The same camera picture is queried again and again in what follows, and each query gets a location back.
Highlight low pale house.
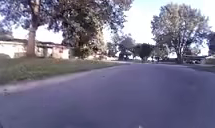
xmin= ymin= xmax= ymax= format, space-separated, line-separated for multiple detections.
xmin=0 ymin=39 xmax=72 ymax=60

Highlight small dark tree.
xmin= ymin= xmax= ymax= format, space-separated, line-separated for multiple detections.
xmin=133 ymin=42 xmax=156 ymax=64

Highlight dense dark leafy tree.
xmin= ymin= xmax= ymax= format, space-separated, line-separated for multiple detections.
xmin=53 ymin=0 xmax=134 ymax=60

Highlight broad leafy tree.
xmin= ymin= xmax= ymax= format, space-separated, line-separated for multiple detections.
xmin=150 ymin=3 xmax=211 ymax=65

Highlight grey asphalt road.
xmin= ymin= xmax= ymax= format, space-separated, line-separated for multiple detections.
xmin=0 ymin=62 xmax=215 ymax=128

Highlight pale concrete kerb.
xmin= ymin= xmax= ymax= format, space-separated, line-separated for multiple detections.
xmin=0 ymin=63 xmax=126 ymax=98

